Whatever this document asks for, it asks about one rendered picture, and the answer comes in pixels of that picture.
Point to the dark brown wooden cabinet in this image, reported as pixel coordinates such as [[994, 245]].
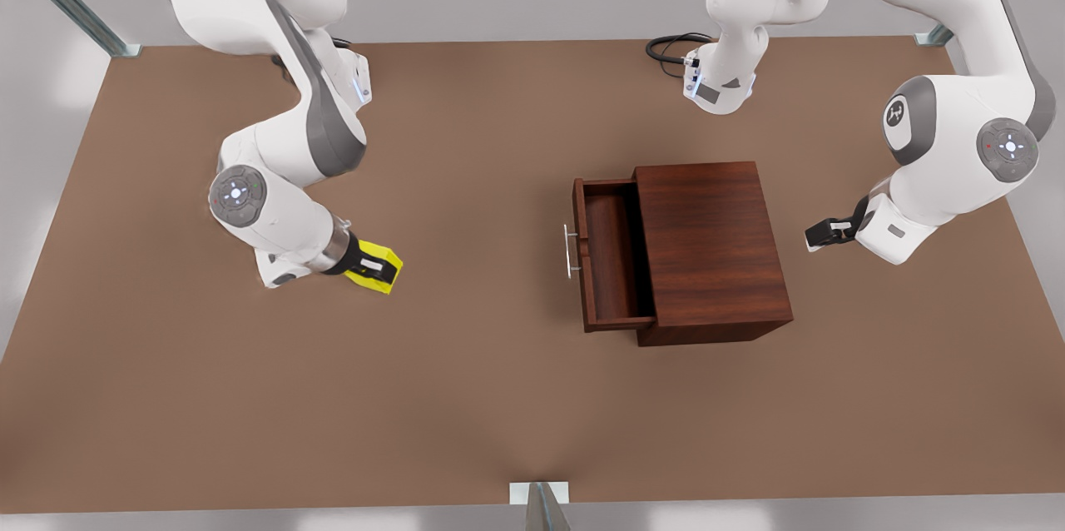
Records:
[[711, 252]]

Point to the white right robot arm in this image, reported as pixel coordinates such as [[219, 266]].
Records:
[[283, 140]]

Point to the yellow block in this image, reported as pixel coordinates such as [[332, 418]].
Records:
[[378, 281]]

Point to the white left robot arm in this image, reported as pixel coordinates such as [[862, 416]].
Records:
[[948, 123]]

